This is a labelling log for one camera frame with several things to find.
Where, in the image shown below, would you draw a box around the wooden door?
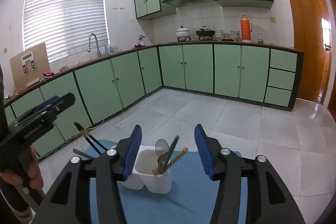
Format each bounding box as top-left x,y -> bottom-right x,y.
289,0 -> 331,104

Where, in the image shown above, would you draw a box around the orange thermos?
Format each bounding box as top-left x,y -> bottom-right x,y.
240,15 -> 253,41

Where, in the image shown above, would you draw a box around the green lower cabinets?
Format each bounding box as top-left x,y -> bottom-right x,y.
5,42 -> 303,156

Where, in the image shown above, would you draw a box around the cardboard box with printed picture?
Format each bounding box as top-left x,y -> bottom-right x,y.
10,43 -> 50,93

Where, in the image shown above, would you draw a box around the dark grey chopstick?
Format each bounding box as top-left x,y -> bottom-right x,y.
159,135 -> 180,174

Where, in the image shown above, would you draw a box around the black chopstick gold band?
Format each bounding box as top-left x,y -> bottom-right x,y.
74,122 -> 101,155

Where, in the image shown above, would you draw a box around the white pot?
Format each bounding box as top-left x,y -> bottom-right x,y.
175,26 -> 191,42

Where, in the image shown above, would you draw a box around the blue table mat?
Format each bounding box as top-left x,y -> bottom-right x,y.
89,139 -> 249,224

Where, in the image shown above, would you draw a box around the chrome kitchen faucet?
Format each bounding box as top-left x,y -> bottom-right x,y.
87,33 -> 102,58

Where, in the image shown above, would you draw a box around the light wooden chopstick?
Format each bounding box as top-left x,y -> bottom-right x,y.
151,167 -> 158,175

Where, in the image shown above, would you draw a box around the left hand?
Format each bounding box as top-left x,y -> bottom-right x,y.
0,144 -> 45,191

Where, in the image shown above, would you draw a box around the white window blinds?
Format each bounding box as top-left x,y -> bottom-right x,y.
22,0 -> 110,62

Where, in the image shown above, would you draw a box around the white two-compartment utensil holder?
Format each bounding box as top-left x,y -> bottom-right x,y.
121,145 -> 173,194

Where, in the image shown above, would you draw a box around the brown wooden chopstick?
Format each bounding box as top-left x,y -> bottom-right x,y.
161,147 -> 189,174

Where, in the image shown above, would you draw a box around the glass jar on counter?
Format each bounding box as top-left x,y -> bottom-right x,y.
257,33 -> 264,44

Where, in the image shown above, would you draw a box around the black wok pot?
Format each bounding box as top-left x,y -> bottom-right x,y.
195,26 -> 215,40

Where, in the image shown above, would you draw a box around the red cloth on counter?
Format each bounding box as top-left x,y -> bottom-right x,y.
43,71 -> 55,78

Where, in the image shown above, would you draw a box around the metal spoon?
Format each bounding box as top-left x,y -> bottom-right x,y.
157,152 -> 168,171

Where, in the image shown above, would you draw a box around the dark blue chopstick silver band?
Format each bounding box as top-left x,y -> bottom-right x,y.
89,135 -> 108,153

